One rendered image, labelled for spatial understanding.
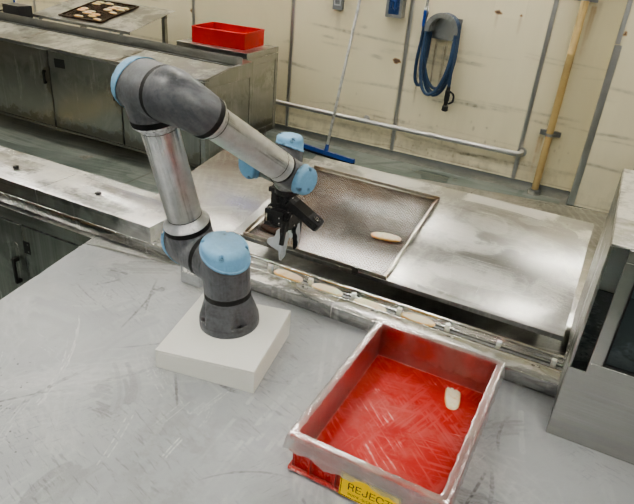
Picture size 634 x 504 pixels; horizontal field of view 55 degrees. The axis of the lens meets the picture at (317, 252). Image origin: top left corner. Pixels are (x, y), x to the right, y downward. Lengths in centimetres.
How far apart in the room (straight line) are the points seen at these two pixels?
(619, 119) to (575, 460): 368
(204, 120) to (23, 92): 452
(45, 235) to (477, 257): 149
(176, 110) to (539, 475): 105
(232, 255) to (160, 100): 39
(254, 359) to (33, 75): 441
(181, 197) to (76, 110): 389
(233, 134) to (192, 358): 53
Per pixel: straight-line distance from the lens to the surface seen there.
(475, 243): 201
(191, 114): 126
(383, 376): 154
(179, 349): 150
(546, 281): 192
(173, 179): 143
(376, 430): 140
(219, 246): 144
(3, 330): 175
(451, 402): 150
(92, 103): 516
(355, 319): 168
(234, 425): 138
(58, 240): 232
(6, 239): 255
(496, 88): 528
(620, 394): 144
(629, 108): 490
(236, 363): 144
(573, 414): 148
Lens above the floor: 178
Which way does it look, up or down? 28 degrees down
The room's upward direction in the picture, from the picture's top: 5 degrees clockwise
